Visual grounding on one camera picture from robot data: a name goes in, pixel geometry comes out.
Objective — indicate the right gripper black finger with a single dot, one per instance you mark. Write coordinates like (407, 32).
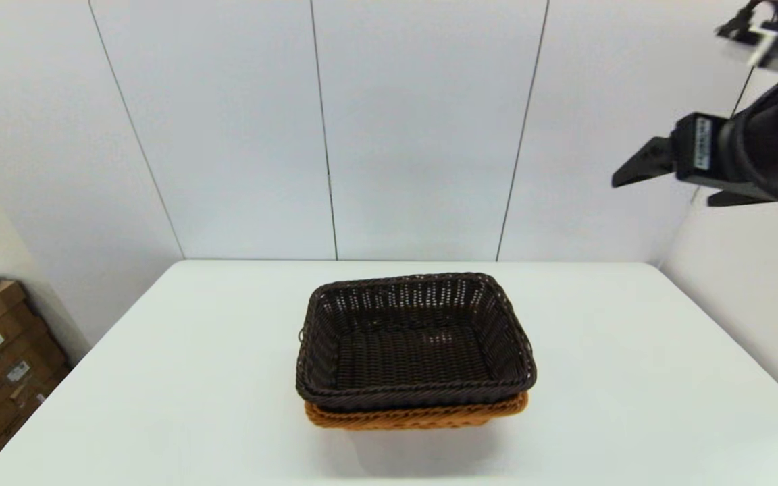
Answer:
(652, 162)
(733, 199)

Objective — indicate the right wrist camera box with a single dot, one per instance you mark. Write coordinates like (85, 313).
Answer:
(767, 37)

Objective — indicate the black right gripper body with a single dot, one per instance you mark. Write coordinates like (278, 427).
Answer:
(689, 152)

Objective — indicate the orange wicker basket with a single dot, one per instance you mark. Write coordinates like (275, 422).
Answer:
(416, 418)

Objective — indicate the dark brown wicker basket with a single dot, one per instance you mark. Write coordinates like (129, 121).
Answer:
(416, 358)

